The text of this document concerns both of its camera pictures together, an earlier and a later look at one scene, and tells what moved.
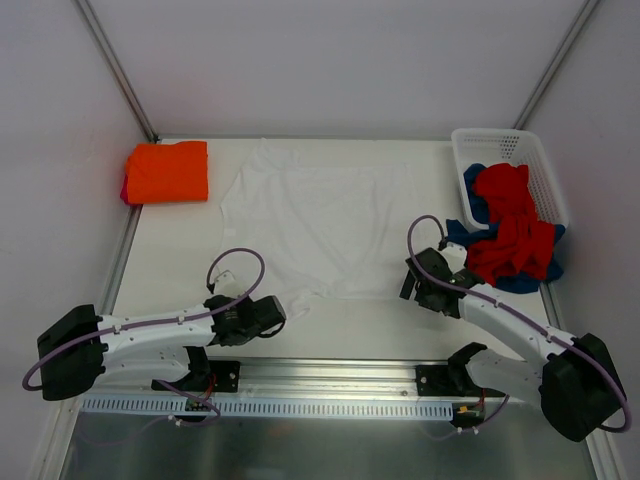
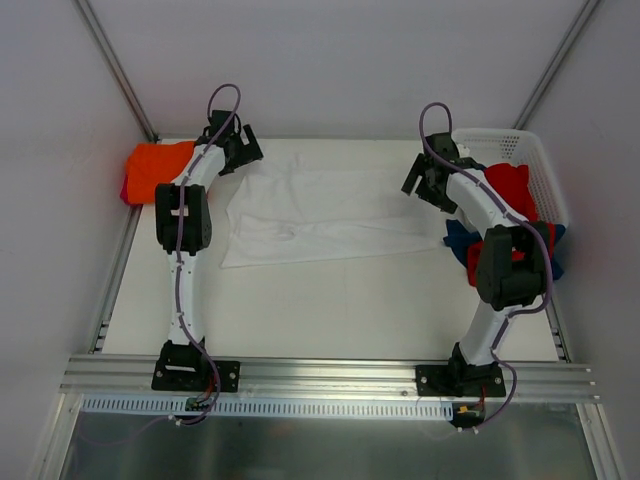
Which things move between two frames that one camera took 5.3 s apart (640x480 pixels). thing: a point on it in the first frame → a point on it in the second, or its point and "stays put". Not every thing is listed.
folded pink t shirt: x=124 y=192 stays put
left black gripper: x=273 y=314 → x=242 y=151
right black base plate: x=442 y=380 stays put
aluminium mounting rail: x=309 y=380 stays put
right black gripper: x=417 y=282 → x=425 y=182
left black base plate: x=223 y=376 stays put
